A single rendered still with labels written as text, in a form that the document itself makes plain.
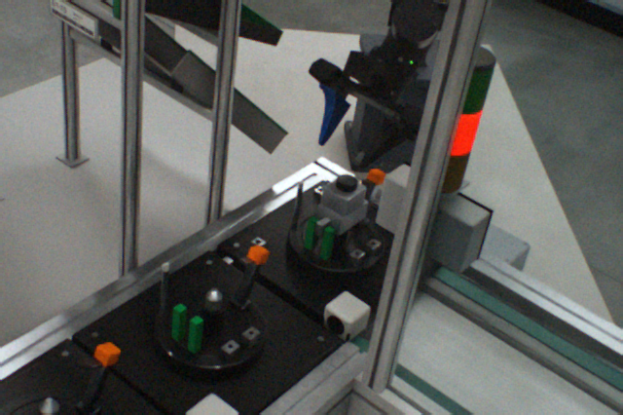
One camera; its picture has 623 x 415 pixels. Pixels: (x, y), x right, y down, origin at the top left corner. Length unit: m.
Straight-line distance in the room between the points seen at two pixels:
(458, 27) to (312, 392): 0.51
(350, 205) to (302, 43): 0.86
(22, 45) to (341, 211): 2.60
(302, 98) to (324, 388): 0.85
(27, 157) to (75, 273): 0.30
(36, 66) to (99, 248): 2.18
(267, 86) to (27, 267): 0.68
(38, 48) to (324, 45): 1.82
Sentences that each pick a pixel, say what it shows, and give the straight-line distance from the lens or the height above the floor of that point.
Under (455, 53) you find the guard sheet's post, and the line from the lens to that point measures 0.96.
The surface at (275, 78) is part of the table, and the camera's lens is 2.01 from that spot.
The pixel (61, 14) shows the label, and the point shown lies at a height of 1.28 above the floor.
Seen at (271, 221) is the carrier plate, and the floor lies 0.97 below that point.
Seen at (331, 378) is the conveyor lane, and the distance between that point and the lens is 1.26.
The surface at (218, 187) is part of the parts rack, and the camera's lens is 1.47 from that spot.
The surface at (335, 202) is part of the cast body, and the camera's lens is 1.34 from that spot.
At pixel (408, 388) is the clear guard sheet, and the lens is 1.23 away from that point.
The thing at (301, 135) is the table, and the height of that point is 0.86.
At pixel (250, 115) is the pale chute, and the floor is 1.08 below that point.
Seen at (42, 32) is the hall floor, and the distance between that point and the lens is 3.90.
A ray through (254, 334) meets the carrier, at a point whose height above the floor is 1.00.
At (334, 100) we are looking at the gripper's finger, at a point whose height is 1.20.
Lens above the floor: 1.88
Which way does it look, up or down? 37 degrees down
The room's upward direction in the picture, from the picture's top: 9 degrees clockwise
